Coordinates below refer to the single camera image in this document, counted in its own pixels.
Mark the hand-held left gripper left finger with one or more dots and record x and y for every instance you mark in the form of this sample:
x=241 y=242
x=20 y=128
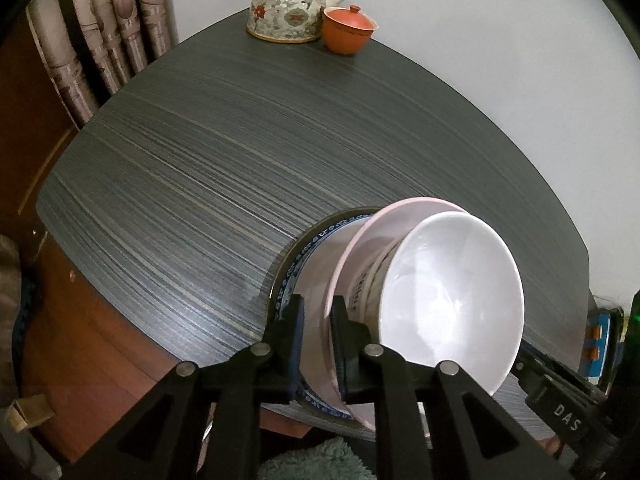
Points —
x=296 y=345

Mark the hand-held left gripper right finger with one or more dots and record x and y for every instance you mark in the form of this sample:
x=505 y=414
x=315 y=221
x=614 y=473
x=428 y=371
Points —
x=337 y=355

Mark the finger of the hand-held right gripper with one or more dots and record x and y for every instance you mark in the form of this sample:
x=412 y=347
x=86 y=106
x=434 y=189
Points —
x=545 y=370

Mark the large blue floral plate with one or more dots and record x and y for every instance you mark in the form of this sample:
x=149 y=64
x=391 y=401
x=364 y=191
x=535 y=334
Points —
x=295 y=267

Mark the white bowl with peach band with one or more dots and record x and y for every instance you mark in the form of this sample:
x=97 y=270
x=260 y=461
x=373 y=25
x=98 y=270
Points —
x=450 y=300

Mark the large pink bowl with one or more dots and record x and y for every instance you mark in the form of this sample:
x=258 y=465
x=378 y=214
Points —
x=370 y=240

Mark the blue box with orange tabs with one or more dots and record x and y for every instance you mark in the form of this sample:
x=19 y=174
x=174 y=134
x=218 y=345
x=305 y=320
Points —
x=602 y=345

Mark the green fleece garment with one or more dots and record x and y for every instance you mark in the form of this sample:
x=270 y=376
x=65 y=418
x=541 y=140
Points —
x=310 y=462

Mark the small beige object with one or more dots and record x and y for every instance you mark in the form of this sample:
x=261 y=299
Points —
x=30 y=410

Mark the orange lidded teacup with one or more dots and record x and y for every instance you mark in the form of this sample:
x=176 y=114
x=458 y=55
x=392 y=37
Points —
x=345 y=35

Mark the floral ceramic teapot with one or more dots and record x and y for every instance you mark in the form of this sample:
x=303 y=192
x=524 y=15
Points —
x=285 y=17

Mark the beige patterned curtain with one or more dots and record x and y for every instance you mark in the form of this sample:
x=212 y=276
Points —
x=100 y=35

